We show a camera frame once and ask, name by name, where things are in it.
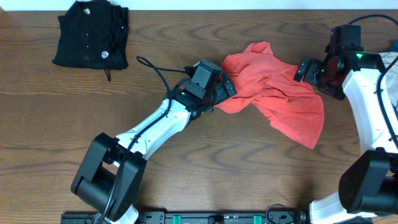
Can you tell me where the beige crumpled shirt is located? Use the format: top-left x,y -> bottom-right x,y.
380,52 -> 398,107

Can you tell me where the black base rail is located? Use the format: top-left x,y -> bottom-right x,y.
60,205 -> 373,224

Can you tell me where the blue cloth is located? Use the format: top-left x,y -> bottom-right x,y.
388,41 -> 398,52

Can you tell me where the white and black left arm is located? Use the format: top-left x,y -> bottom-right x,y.
71,60 -> 237,223

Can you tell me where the orange red t-shirt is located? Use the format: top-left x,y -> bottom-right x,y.
217,41 -> 325,149

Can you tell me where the folded black shirt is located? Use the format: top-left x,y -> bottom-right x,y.
52,1 -> 129,81

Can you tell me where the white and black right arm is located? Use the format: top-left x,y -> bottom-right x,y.
294,24 -> 397,223

